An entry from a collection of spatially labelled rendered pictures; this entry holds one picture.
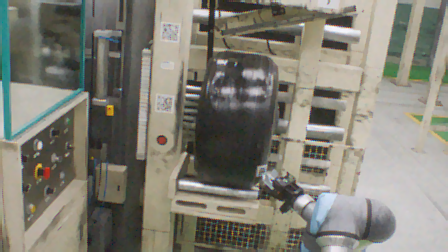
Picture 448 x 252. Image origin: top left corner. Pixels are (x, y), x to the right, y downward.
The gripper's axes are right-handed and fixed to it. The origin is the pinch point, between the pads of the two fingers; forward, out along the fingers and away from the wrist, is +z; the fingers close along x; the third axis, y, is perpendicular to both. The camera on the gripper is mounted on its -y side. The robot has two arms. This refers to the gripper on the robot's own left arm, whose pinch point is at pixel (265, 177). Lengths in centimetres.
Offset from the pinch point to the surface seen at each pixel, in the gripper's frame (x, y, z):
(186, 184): 22.7, -7.8, 24.4
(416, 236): -151, -167, 18
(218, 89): 4.8, 32.8, 19.7
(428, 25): -853, -382, 493
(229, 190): 9.5, -10.8, 12.9
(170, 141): 20.3, 5.3, 38.0
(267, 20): -44, 34, 53
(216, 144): 13.3, 16.5, 11.3
